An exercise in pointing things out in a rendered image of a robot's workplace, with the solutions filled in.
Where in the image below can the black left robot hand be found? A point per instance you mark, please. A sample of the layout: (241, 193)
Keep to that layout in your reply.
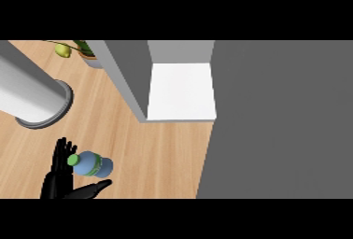
(59, 183)

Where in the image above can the blue water bottle green cap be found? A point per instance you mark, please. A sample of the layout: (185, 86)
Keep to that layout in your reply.
(91, 165)

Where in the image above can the grey open cabinet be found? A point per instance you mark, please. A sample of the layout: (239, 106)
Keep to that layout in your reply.
(155, 84)

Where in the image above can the dark grey cabinet door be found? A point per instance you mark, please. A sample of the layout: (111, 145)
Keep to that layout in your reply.
(279, 121)

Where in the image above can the white cylindrical appliance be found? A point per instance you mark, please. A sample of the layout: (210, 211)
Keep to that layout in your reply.
(26, 90)

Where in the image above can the potted green plant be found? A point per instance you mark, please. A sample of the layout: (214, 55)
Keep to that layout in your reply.
(89, 53)

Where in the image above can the yellow-green fruit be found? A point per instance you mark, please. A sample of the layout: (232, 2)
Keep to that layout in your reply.
(62, 50)

